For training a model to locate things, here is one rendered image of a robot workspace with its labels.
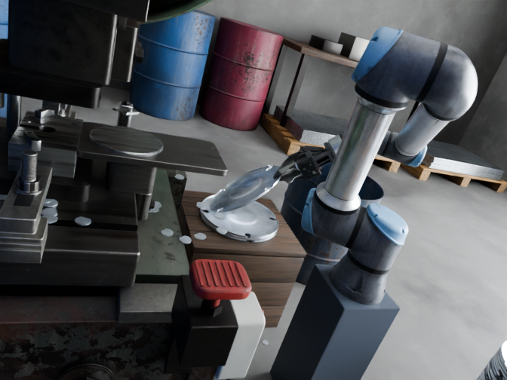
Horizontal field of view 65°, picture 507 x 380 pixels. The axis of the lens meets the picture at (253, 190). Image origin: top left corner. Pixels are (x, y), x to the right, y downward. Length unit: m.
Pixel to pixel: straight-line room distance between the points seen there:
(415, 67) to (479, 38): 4.85
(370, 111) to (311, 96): 3.72
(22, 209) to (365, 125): 0.66
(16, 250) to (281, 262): 0.98
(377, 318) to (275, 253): 0.40
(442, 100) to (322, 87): 3.78
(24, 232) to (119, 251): 0.12
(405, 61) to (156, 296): 0.60
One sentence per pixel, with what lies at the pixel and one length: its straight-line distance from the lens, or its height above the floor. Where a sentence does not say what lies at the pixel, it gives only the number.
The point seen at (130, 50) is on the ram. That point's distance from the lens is 0.65.
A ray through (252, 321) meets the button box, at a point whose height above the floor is 0.62.
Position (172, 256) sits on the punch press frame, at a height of 0.65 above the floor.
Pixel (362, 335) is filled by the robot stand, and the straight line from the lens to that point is 1.18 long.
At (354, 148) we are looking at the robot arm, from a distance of 0.92.
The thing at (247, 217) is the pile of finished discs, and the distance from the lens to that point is 1.44.
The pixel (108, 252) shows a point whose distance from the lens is 0.58.
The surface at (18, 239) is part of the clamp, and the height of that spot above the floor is 0.73.
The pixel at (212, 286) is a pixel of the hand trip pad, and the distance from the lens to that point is 0.47.
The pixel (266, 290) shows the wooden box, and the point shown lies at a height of 0.18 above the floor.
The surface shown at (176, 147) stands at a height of 0.78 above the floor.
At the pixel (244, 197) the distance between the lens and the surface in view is 1.34.
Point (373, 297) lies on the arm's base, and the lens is 1.11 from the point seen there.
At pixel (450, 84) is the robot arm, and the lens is 0.85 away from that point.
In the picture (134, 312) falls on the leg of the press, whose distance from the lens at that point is 0.59.
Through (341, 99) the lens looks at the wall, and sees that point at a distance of 4.77.
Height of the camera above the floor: 1.05
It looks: 24 degrees down
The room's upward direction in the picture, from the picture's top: 17 degrees clockwise
